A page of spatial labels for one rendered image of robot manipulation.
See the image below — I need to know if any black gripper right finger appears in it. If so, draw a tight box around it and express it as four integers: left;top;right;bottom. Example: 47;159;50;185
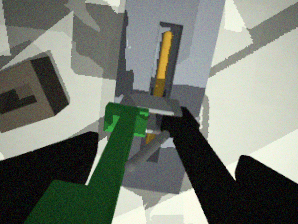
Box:
234;155;298;224

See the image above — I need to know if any grey block with narrow slot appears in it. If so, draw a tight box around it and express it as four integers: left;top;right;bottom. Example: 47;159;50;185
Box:
114;0;225;196

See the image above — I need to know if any yellow rod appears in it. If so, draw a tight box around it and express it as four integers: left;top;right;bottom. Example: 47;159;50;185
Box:
145;31;173;144

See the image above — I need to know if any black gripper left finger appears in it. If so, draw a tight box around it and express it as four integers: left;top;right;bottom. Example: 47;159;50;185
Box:
0;132;98;224

